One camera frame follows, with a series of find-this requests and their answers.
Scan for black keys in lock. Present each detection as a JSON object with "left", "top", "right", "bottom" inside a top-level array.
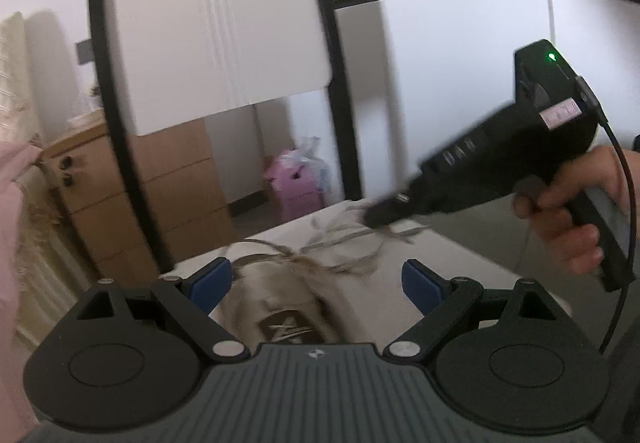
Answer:
[{"left": 59, "top": 156, "right": 77, "bottom": 189}]

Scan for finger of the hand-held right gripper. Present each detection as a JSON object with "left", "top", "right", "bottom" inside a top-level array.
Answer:
[{"left": 361, "top": 192, "right": 418, "bottom": 230}]

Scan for cream quilted headboard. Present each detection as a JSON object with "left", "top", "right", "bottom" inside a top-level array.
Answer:
[{"left": 0, "top": 11, "right": 45, "bottom": 150}]

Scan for pink cardboard box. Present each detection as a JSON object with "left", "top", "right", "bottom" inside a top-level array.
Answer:
[{"left": 263, "top": 150, "right": 327, "bottom": 225}]

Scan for wooden nightstand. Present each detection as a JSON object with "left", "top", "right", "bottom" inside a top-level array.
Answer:
[{"left": 42, "top": 117, "right": 238, "bottom": 285}]

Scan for grey wall socket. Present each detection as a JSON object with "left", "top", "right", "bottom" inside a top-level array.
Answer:
[{"left": 74, "top": 38, "right": 97, "bottom": 65}]

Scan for person's right hand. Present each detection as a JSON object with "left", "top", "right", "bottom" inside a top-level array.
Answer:
[{"left": 511, "top": 146, "right": 630, "bottom": 277}]

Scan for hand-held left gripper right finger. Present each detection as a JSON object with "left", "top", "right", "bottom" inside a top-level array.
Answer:
[{"left": 384, "top": 259, "right": 558, "bottom": 366}]

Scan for cream bed skirt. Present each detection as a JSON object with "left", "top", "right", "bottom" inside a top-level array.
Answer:
[{"left": 14, "top": 162, "right": 103, "bottom": 350}]

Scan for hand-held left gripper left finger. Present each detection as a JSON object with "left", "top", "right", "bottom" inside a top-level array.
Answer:
[{"left": 75, "top": 258, "right": 251, "bottom": 365}]

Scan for clear plastic bag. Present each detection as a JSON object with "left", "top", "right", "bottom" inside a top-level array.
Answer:
[{"left": 294, "top": 136, "right": 332, "bottom": 191}]

